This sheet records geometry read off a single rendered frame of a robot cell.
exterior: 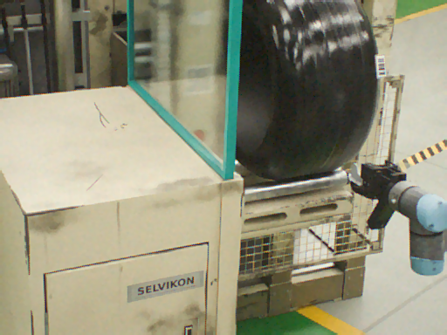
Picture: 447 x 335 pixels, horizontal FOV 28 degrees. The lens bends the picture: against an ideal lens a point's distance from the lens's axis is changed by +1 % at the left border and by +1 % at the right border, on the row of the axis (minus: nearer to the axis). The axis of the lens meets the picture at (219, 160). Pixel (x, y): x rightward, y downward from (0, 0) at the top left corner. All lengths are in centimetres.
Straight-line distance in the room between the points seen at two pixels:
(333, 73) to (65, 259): 94
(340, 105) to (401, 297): 160
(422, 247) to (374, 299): 162
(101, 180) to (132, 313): 25
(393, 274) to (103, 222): 245
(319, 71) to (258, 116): 53
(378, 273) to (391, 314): 30
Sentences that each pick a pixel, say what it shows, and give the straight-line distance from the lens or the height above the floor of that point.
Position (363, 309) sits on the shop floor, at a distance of 361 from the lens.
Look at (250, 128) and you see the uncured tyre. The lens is 267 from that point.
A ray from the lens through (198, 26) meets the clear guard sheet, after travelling 165.
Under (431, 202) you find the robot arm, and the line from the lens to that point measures 202.
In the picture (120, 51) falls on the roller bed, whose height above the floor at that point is 116.
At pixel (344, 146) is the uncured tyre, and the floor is 106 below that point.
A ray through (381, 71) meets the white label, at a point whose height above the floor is 125.
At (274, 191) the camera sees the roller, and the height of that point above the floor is 90.
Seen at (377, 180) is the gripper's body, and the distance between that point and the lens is 217.
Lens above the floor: 196
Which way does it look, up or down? 24 degrees down
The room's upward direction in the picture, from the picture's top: 2 degrees clockwise
